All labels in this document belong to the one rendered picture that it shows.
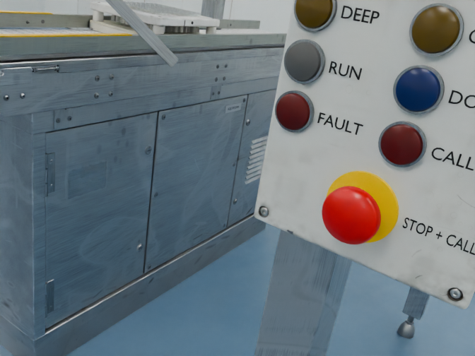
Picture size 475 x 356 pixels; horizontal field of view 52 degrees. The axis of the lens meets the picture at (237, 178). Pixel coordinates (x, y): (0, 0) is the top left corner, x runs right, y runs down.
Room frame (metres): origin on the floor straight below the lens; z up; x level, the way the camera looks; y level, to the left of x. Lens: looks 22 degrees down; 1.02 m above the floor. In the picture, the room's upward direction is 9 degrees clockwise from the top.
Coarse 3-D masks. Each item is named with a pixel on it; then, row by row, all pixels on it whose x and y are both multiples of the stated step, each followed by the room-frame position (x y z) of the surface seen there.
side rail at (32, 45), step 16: (0, 48) 0.82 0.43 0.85; (16, 48) 0.85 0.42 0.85; (32, 48) 0.88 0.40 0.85; (48, 48) 0.91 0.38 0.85; (64, 48) 0.94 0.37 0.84; (80, 48) 0.97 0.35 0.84; (96, 48) 1.00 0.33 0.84; (112, 48) 1.04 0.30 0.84; (128, 48) 1.08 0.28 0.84; (144, 48) 1.12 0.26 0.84
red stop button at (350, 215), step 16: (336, 192) 0.30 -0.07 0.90; (352, 192) 0.29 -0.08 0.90; (336, 208) 0.30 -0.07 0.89; (352, 208) 0.29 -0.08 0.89; (368, 208) 0.29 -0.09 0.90; (336, 224) 0.29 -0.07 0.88; (352, 224) 0.29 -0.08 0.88; (368, 224) 0.29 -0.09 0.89; (352, 240) 0.29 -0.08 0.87; (368, 240) 0.29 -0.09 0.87
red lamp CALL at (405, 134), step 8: (392, 128) 0.31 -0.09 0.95; (400, 128) 0.30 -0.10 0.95; (408, 128) 0.30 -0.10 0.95; (384, 136) 0.31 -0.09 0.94; (392, 136) 0.31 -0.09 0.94; (400, 136) 0.30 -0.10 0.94; (408, 136) 0.30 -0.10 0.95; (416, 136) 0.30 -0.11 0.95; (384, 144) 0.31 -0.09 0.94; (392, 144) 0.30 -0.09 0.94; (400, 144) 0.30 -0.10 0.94; (408, 144) 0.30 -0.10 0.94; (416, 144) 0.30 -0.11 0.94; (384, 152) 0.31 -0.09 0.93; (392, 152) 0.30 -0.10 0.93; (400, 152) 0.30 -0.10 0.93; (408, 152) 0.30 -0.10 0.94; (416, 152) 0.30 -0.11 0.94; (392, 160) 0.30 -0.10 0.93; (400, 160) 0.30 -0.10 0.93; (408, 160) 0.30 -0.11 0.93
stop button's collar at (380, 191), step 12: (336, 180) 0.32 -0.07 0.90; (348, 180) 0.32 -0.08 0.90; (360, 180) 0.32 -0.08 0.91; (372, 180) 0.31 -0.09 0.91; (384, 180) 0.31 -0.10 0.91; (372, 192) 0.31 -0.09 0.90; (384, 192) 0.31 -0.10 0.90; (384, 204) 0.31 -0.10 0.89; (396, 204) 0.30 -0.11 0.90; (384, 216) 0.31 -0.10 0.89; (396, 216) 0.30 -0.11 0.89; (384, 228) 0.30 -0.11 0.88; (432, 228) 0.29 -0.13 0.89; (372, 240) 0.31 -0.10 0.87
